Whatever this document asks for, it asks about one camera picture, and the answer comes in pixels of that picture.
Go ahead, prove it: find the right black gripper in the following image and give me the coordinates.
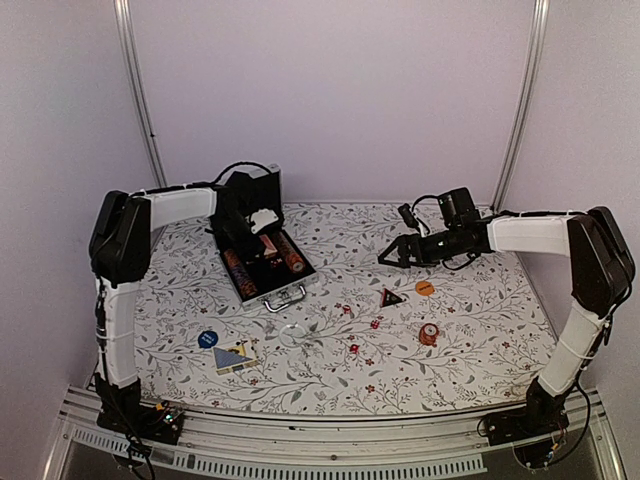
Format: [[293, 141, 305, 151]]
[[379, 226, 464, 268]]

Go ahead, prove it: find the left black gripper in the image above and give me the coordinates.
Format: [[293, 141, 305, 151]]
[[216, 211, 266, 261]]

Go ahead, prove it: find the orange round button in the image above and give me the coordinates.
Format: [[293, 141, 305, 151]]
[[415, 281, 435, 296]]

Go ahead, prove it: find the blue playing card deck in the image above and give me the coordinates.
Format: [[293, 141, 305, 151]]
[[213, 340, 259, 375]]

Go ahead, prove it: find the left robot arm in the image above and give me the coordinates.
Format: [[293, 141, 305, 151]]
[[89, 183, 262, 392]]

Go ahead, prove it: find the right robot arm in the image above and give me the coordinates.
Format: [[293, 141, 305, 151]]
[[378, 202, 635, 436]]

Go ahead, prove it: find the black triangle marker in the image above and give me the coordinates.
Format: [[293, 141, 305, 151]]
[[380, 288, 405, 308]]

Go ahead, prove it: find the aluminium poker case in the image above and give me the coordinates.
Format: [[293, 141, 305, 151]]
[[217, 161, 317, 313]]

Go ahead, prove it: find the orange poker chip stack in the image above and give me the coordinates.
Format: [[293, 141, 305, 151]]
[[418, 323, 440, 347]]

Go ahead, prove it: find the poker chip row right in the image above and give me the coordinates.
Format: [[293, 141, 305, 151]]
[[272, 232, 306, 274]]

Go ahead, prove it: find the poker chip row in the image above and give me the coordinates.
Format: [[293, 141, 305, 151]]
[[272, 232, 306, 274], [223, 249, 259, 300]]

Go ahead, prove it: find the floral table mat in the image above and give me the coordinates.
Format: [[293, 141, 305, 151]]
[[134, 203, 555, 416]]

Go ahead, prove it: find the poker chip row left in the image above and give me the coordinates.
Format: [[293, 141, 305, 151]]
[[223, 249, 259, 300]]

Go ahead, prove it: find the clear round dealer button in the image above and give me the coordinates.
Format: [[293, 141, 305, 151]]
[[278, 323, 308, 348]]

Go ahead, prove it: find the blue round button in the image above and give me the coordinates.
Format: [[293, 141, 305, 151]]
[[197, 330, 219, 349]]

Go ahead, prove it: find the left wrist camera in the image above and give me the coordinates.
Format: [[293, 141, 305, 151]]
[[246, 208, 284, 235]]

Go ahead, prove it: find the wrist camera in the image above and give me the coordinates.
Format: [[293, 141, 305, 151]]
[[398, 187, 481, 236], [246, 208, 284, 235]]

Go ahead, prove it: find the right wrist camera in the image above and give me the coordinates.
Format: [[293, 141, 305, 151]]
[[398, 187, 481, 236]]

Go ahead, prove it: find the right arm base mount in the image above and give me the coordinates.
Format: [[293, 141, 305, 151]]
[[477, 407, 569, 470]]

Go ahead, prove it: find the left aluminium frame post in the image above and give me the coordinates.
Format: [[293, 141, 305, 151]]
[[113, 0, 167, 187]]

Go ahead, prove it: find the aluminium frame post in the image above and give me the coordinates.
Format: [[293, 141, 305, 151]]
[[113, 0, 167, 187], [491, 0, 550, 211]]

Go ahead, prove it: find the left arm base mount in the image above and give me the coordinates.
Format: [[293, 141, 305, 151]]
[[97, 397, 184, 445]]

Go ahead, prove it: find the front aluminium rail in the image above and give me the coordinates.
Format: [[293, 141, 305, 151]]
[[43, 387, 629, 479]]

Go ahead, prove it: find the right aluminium frame post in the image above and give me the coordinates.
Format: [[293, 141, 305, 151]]
[[491, 0, 550, 211]]

